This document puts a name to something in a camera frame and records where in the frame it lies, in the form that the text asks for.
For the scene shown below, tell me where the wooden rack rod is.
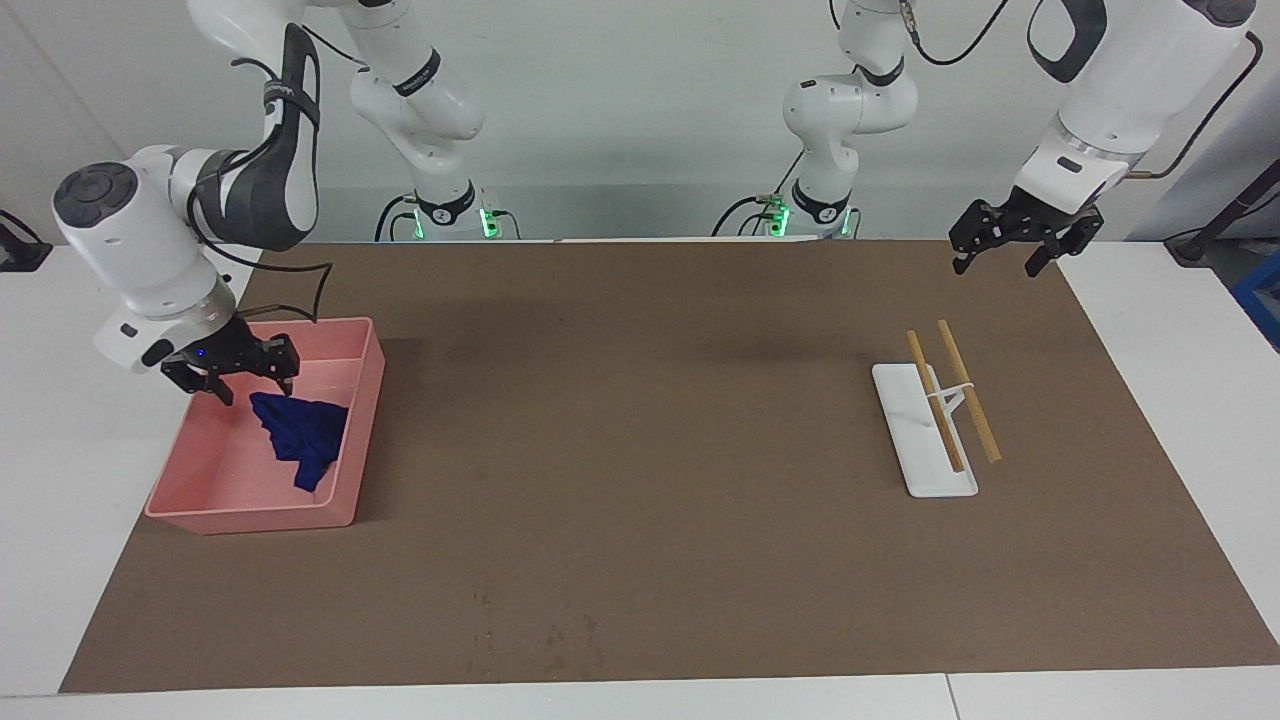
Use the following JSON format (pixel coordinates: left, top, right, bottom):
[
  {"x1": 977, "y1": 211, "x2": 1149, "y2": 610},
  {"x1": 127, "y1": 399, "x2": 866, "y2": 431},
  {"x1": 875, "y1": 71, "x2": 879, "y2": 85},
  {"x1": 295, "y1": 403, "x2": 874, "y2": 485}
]
[
  {"x1": 936, "y1": 319, "x2": 1003, "y2": 465},
  {"x1": 906, "y1": 330, "x2": 966, "y2": 474}
]

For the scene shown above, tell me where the pink plastic bin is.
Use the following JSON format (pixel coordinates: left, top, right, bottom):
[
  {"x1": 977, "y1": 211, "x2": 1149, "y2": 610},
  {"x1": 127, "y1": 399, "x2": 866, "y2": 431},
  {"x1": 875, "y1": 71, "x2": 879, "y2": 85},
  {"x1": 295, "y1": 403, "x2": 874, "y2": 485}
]
[{"x1": 145, "y1": 317, "x2": 386, "y2": 536}]

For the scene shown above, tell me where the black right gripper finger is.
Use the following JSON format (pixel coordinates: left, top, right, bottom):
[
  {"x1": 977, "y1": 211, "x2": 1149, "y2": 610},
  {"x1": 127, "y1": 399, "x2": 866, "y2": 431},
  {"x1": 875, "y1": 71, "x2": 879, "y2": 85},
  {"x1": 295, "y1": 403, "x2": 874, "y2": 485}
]
[
  {"x1": 162, "y1": 358, "x2": 236, "y2": 406},
  {"x1": 262, "y1": 333, "x2": 301, "y2": 398}
]

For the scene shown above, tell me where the brown table mat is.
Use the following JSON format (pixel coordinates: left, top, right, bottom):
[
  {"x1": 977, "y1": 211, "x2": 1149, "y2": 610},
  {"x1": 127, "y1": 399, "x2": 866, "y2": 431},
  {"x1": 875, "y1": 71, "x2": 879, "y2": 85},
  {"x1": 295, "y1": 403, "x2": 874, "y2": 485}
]
[{"x1": 58, "y1": 238, "x2": 1280, "y2": 694}]

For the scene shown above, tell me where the white rack with wooden rods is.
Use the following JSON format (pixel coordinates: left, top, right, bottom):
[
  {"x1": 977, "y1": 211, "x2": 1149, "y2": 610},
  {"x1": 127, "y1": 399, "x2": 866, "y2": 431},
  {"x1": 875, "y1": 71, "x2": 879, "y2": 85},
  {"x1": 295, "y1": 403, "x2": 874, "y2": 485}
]
[{"x1": 871, "y1": 362, "x2": 979, "y2": 499}]

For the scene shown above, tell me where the blue cloth towel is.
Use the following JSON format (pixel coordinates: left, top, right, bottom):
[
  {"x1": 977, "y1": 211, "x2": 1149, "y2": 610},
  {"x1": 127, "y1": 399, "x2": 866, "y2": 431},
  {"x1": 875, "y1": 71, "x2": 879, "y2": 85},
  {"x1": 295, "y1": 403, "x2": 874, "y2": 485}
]
[{"x1": 248, "y1": 391, "x2": 350, "y2": 493}]

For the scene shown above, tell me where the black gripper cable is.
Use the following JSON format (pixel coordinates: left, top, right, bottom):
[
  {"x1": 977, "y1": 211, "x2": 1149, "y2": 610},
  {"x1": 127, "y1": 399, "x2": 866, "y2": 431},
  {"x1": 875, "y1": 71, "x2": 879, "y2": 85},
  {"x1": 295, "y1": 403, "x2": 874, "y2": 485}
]
[
  {"x1": 185, "y1": 55, "x2": 336, "y2": 326},
  {"x1": 1130, "y1": 30, "x2": 1256, "y2": 181}
]

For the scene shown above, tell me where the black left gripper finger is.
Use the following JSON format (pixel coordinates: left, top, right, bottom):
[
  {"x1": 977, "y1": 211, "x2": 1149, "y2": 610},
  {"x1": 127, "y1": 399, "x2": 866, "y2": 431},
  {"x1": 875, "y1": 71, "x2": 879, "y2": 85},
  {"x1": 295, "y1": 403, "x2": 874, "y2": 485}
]
[
  {"x1": 948, "y1": 200, "x2": 1009, "y2": 276},
  {"x1": 1025, "y1": 210, "x2": 1104, "y2": 279}
]

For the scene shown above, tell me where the blue crate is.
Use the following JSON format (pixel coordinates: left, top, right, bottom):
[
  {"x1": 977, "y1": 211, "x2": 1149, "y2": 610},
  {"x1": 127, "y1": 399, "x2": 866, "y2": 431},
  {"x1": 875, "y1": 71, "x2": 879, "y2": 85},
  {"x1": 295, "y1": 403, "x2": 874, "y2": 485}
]
[{"x1": 1232, "y1": 250, "x2": 1280, "y2": 351}]

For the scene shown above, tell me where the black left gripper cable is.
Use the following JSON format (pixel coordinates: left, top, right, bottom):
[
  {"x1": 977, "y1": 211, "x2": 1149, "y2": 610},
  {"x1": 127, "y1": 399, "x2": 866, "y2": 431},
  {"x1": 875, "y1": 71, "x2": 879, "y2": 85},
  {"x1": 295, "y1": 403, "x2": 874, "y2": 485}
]
[{"x1": 1130, "y1": 30, "x2": 1256, "y2": 181}]

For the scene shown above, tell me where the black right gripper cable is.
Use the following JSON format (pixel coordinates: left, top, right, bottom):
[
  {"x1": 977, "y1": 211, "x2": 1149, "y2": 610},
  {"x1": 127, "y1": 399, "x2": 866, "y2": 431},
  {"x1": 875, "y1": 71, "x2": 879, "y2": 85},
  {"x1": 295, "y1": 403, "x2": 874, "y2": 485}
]
[{"x1": 185, "y1": 55, "x2": 336, "y2": 326}]

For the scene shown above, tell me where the black arm base cable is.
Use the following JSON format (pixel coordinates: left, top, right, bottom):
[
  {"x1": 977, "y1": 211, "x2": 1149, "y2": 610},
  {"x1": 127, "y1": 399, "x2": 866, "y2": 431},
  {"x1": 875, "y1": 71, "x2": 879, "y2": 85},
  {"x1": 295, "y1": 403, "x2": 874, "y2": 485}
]
[
  {"x1": 375, "y1": 195, "x2": 421, "y2": 241},
  {"x1": 712, "y1": 150, "x2": 806, "y2": 238}
]

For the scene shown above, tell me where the black stand with foot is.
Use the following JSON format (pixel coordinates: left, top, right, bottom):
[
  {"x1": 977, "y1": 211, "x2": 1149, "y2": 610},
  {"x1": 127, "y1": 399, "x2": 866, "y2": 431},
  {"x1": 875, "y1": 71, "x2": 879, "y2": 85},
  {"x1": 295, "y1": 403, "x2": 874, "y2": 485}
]
[{"x1": 1165, "y1": 160, "x2": 1280, "y2": 266}]

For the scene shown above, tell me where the black upper arm cable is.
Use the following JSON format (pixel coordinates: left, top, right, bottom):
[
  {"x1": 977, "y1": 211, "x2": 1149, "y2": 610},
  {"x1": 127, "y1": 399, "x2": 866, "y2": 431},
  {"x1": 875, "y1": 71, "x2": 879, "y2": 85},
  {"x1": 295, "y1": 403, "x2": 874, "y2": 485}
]
[{"x1": 900, "y1": 0, "x2": 1016, "y2": 67}]

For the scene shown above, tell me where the black clamp device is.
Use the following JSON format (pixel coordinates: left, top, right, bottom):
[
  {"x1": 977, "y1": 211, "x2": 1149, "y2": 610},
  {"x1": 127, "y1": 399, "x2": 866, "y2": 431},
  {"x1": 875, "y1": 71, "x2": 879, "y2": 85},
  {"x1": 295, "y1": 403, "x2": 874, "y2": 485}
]
[{"x1": 0, "y1": 210, "x2": 53, "y2": 273}]

